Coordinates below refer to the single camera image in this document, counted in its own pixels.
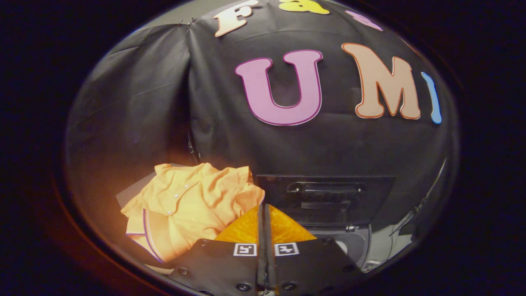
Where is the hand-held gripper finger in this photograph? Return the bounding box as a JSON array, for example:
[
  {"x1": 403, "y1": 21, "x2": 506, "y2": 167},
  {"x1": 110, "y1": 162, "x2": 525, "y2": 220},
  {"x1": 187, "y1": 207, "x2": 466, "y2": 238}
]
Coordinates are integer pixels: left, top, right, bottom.
[
  {"x1": 171, "y1": 203, "x2": 267, "y2": 295},
  {"x1": 265, "y1": 203, "x2": 365, "y2": 295}
]

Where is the orange shirt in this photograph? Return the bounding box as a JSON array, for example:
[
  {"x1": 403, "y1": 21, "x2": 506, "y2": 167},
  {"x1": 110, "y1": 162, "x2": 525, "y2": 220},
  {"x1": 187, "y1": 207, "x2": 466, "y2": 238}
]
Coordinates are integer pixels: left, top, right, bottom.
[{"x1": 120, "y1": 162, "x2": 266, "y2": 264}]

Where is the black backdrop cloth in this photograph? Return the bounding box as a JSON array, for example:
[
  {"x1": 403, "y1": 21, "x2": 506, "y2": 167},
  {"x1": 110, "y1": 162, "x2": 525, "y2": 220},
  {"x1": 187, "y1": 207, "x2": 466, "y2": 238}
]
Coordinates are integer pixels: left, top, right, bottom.
[{"x1": 66, "y1": 0, "x2": 459, "y2": 247}]

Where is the beige and dark cabinet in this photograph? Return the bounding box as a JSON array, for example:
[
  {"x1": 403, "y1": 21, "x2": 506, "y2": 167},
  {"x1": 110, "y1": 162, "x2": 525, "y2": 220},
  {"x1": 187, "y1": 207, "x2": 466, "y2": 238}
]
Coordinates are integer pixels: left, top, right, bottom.
[{"x1": 116, "y1": 164, "x2": 194, "y2": 275}]

